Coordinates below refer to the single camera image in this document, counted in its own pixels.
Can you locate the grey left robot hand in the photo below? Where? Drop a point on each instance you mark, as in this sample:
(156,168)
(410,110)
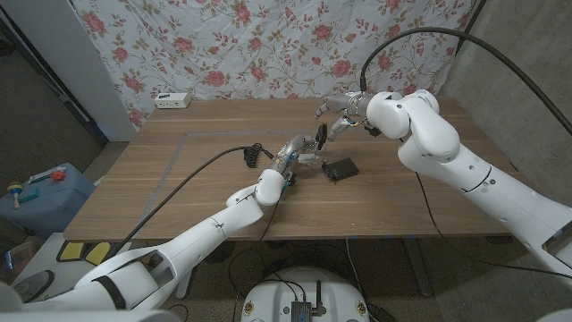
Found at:
(290,149)

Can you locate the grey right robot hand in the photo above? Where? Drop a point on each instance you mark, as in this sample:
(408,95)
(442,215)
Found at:
(346,105)

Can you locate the clear dispenser bottle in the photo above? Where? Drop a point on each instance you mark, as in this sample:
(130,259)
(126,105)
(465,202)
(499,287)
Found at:
(313,153)

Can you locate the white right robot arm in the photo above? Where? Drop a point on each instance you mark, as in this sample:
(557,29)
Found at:
(447,147)

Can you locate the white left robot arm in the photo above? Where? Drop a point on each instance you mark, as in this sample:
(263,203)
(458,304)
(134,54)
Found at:
(201,237)

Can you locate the black card holder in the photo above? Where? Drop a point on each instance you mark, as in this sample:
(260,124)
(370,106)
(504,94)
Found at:
(340,168)

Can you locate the black hair claw clip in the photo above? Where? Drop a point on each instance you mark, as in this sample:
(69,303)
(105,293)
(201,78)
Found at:
(252,154)

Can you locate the floral backdrop cloth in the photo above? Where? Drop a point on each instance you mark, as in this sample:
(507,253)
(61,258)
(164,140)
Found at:
(268,44)

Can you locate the white power strip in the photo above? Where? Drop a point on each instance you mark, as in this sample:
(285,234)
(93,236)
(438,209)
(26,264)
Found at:
(172,100)

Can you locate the black backdrop stand pole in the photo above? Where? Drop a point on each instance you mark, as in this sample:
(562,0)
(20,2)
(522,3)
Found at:
(470,27)

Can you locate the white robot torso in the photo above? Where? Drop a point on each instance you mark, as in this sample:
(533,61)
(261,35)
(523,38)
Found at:
(268,299)

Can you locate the grey module with antenna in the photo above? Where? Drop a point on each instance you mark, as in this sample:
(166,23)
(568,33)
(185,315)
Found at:
(301,310)

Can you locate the dark table leg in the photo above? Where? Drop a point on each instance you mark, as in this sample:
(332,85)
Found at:
(418,268)

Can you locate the white table leg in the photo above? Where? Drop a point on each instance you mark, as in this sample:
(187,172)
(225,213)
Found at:
(184,288)

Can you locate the black desk control panel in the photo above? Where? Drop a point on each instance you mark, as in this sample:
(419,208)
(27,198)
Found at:
(499,239)

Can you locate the yellow black floor mat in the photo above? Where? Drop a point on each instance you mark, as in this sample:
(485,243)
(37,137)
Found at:
(71,250)

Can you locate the white pillar panel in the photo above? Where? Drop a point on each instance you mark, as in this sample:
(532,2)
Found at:
(67,53)

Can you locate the blue storage box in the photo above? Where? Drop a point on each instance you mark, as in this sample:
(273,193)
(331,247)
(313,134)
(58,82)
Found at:
(49,210)

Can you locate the teal toy piece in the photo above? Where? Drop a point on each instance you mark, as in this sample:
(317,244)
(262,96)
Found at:
(30,195)

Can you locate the wooden maraca toy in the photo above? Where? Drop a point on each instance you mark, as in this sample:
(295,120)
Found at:
(14,188)

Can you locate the grey shoe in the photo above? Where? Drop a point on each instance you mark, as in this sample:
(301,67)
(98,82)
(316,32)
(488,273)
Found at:
(31,286)

